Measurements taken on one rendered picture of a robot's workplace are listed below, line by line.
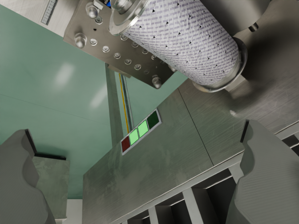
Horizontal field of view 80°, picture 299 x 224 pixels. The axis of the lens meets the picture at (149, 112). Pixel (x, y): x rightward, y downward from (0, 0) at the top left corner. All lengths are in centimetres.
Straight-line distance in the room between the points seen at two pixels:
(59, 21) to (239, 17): 56
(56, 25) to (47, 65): 124
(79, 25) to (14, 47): 139
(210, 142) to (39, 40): 164
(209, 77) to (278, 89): 15
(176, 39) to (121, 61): 37
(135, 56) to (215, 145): 40
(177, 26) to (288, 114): 29
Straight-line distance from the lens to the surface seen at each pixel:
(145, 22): 31
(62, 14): 75
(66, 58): 191
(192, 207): 54
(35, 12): 76
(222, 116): 51
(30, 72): 208
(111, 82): 159
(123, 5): 32
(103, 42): 63
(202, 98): 56
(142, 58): 68
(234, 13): 47
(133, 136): 75
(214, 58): 39
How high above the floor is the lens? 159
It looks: 39 degrees down
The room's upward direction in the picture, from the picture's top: 164 degrees clockwise
